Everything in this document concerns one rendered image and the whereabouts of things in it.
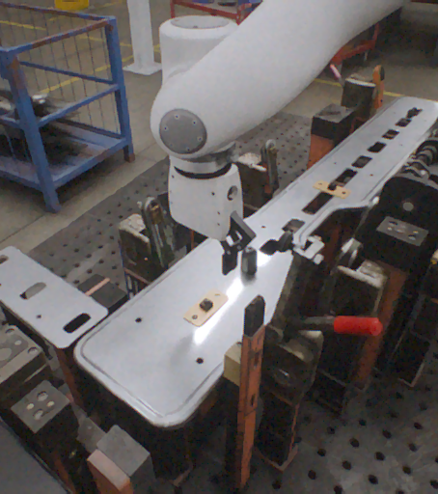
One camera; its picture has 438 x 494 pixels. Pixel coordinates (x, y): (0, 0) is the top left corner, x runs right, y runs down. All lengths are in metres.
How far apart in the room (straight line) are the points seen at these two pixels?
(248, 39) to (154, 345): 0.46
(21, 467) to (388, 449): 0.67
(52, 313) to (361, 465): 0.63
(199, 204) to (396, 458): 0.65
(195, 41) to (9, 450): 0.50
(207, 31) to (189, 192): 0.20
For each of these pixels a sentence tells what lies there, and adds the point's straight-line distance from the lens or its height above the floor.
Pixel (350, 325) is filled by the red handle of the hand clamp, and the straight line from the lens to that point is 0.56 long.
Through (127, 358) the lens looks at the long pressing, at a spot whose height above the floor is 1.00.
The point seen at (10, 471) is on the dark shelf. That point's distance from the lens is 0.61.
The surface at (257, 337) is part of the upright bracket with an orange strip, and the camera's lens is 0.51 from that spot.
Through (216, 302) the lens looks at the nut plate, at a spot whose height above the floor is 1.00.
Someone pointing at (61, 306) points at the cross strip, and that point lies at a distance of 0.79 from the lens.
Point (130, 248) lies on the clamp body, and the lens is 0.86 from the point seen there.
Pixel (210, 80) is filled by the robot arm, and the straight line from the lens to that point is 0.41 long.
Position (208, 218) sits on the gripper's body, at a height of 1.21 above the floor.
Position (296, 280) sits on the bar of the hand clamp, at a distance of 0.54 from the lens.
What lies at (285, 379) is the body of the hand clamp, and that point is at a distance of 0.68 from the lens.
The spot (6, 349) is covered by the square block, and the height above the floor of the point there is 1.06.
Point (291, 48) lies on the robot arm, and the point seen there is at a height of 1.44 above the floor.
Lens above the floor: 1.54
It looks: 40 degrees down
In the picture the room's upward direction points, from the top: straight up
